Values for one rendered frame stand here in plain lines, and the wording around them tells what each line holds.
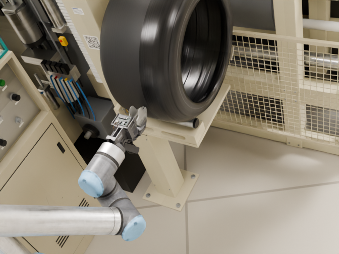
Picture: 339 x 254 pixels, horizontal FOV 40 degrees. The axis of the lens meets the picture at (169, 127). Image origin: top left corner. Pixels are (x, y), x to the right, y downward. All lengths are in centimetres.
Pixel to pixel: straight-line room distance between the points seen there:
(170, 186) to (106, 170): 122
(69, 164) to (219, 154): 97
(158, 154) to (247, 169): 63
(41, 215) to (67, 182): 116
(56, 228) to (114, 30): 69
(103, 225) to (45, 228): 19
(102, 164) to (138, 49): 40
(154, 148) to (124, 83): 83
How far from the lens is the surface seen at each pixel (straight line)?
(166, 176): 264
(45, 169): 235
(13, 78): 215
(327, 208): 269
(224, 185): 281
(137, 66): 160
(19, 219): 132
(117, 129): 159
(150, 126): 204
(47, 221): 136
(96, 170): 152
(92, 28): 191
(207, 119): 206
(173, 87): 161
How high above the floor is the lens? 235
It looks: 48 degrees down
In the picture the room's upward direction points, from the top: 21 degrees counter-clockwise
